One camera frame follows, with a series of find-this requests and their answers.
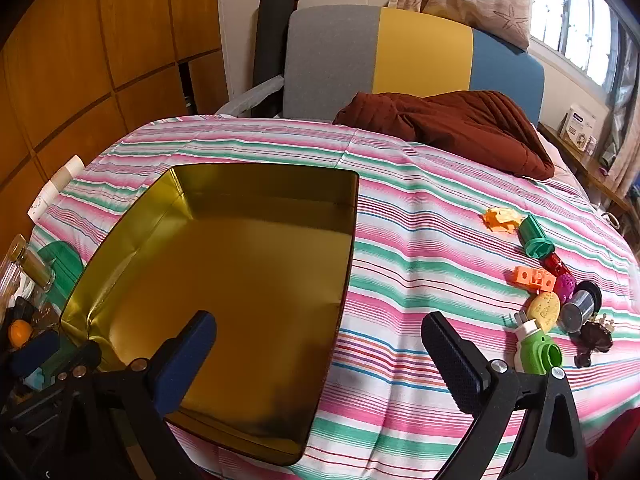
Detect silver curtain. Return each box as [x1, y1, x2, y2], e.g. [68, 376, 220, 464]
[602, 25, 640, 161]

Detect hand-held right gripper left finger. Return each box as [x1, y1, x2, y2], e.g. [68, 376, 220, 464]
[30, 310, 218, 480]

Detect white paper roll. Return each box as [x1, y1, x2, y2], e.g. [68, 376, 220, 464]
[27, 155, 87, 223]

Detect purple dotted ball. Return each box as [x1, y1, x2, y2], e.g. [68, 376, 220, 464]
[552, 272, 576, 306]

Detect white cardboard box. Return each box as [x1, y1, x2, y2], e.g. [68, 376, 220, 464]
[559, 104, 598, 148]

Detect gold metal tray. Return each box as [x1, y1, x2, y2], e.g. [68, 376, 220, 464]
[59, 162, 361, 467]

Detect orange cube blocks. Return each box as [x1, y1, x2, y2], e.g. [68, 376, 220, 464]
[513, 265, 557, 293]

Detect black rolled mat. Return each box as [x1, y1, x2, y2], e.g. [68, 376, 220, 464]
[251, 0, 297, 118]

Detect grey yellow blue headboard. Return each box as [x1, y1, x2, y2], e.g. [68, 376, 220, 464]
[281, 5, 546, 126]

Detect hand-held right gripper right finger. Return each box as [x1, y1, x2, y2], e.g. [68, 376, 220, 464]
[421, 311, 590, 480]

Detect brown quilt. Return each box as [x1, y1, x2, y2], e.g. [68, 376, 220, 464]
[332, 90, 556, 180]

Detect white plastic-wrapped bar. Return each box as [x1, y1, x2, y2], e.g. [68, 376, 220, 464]
[216, 75, 285, 117]

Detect yellow plastic toy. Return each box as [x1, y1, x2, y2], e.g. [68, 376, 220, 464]
[482, 206, 523, 233]

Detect wooden wardrobe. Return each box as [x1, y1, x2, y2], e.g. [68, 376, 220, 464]
[0, 0, 228, 261]

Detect small orange ball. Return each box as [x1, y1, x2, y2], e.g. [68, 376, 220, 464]
[9, 320, 35, 348]

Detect green plastic cylinder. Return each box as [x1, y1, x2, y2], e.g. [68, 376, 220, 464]
[517, 214, 555, 261]

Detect wooden side shelf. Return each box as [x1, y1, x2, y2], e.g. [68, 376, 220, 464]
[539, 122, 633, 221]

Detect red garment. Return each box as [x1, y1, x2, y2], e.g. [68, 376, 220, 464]
[575, 395, 640, 480]

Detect red translucent plastic piece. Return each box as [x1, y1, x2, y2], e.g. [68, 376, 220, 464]
[542, 252, 568, 277]

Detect pink green striped bedsheet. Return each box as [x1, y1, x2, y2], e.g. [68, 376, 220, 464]
[30, 114, 640, 480]

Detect glass bottle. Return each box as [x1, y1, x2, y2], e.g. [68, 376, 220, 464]
[9, 234, 55, 291]

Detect clear jar with black lid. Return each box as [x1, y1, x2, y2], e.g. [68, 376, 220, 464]
[559, 281, 602, 335]

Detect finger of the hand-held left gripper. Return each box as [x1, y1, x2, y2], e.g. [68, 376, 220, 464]
[7, 331, 102, 381]

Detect green glass table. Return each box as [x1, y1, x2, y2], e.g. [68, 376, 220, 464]
[0, 240, 83, 401]

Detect barred window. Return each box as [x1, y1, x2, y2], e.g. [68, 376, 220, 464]
[527, 0, 623, 88]

